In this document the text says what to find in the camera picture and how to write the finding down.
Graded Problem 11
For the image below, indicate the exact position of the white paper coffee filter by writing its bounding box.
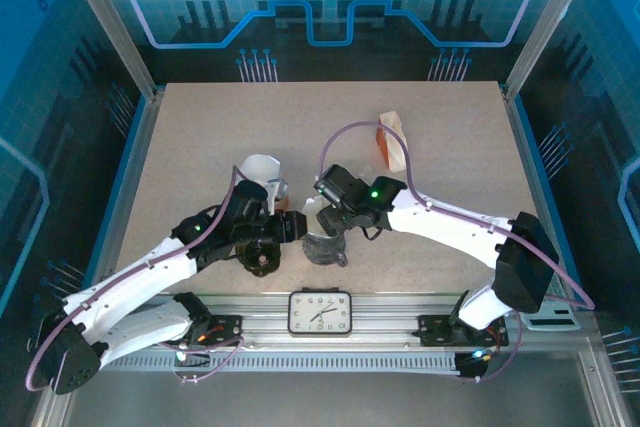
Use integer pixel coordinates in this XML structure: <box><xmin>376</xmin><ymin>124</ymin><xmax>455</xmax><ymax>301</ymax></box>
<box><xmin>300</xmin><ymin>195</ymin><xmax>327</xmax><ymax>236</ymax></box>

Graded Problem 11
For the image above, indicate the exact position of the slotted grey cable duct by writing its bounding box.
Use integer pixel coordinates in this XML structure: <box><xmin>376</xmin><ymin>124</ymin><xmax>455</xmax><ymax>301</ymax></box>
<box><xmin>102</xmin><ymin>351</ymin><xmax>459</xmax><ymax>373</ymax></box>

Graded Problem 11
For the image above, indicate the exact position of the aluminium frame post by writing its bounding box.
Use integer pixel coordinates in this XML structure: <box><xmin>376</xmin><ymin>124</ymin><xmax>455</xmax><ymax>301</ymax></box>
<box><xmin>54</xmin><ymin>0</ymin><xmax>166</xmax><ymax>101</ymax></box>
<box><xmin>502</xmin><ymin>0</ymin><xmax>604</xmax><ymax>101</ymax></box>

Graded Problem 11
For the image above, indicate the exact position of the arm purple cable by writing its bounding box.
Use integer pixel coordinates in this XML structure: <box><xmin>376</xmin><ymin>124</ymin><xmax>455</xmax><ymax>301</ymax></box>
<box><xmin>24</xmin><ymin>165</ymin><xmax>247</xmax><ymax>393</ymax></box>
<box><xmin>318</xmin><ymin>120</ymin><xmax>596</xmax><ymax>383</ymax></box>

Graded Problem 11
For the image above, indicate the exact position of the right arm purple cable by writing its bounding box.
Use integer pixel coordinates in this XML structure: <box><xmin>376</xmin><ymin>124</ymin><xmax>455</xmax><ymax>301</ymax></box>
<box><xmin>318</xmin><ymin>120</ymin><xmax>596</xmax><ymax>383</ymax></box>

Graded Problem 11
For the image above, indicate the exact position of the dark green coffee dripper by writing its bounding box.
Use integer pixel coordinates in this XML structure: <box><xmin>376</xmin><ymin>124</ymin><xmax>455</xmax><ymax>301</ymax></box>
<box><xmin>235</xmin><ymin>239</ymin><xmax>282</xmax><ymax>279</ymax></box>

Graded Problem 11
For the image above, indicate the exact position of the white desk calculator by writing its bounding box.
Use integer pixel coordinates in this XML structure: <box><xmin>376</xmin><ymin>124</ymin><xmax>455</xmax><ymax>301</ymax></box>
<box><xmin>527</xmin><ymin>274</ymin><xmax>581</xmax><ymax>332</ymax></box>

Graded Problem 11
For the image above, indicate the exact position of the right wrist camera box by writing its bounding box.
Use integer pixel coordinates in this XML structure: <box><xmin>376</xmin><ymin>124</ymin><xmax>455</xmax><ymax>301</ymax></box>
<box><xmin>312</xmin><ymin>181</ymin><xmax>334</xmax><ymax>206</ymax></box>

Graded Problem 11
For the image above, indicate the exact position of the orange coffee filter pack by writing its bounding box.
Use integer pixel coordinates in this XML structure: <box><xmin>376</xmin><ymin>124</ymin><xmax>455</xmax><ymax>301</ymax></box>
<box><xmin>375</xmin><ymin>110</ymin><xmax>410</xmax><ymax>172</ymax></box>

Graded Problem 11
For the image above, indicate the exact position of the grey plastic coffee server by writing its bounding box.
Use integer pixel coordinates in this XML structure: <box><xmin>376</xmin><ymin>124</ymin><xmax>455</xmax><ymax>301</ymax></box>
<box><xmin>301</xmin><ymin>236</ymin><xmax>350</xmax><ymax>268</ymax></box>

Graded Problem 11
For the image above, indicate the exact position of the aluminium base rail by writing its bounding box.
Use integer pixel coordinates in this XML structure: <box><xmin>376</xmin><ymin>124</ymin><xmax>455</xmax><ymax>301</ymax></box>
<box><xmin>189</xmin><ymin>291</ymin><xmax>506</xmax><ymax>348</ymax></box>

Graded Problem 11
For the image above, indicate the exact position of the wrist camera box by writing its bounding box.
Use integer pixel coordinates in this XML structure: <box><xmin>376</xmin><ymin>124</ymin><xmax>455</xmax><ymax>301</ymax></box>
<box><xmin>264</xmin><ymin>177</ymin><xmax>291</xmax><ymax>201</ymax></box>
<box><xmin>312</xmin><ymin>181</ymin><xmax>334</xmax><ymax>206</ymax></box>

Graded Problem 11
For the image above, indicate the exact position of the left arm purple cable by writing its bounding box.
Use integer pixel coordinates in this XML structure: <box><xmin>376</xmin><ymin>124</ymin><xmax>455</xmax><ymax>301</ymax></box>
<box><xmin>24</xmin><ymin>165</ymin><xmax>247</xmax><ymax>393</ymax></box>

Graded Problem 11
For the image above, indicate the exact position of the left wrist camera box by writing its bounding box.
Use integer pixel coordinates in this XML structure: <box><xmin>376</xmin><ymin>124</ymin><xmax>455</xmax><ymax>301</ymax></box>
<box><xmin>264</xmin><ymin>177</ymin><xmax>291</xmax><ymax>201</ymax></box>

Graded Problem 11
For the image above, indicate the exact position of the silver metal shelf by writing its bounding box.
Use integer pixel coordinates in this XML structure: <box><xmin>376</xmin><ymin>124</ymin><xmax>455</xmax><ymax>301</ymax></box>
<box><xmin>49</xmin><ymin>334</ymin><xmax>624</xmax><ymax>427</ymax></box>

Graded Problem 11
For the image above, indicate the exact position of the grey smoky plastic cup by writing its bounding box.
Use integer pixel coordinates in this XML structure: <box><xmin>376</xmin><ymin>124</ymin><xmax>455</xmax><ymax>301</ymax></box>
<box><xmin>238</xmin><ymin>153</ymin><xmax>283</xmax><ymax>216</ymax></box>

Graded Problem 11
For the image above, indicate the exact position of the rectangular white alarm clock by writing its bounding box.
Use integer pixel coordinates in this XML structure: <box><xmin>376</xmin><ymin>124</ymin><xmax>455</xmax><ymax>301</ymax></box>
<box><xmin>287</xmin><ymin>289</ymin><xmax>353</xmax><ymax>338</ymax></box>

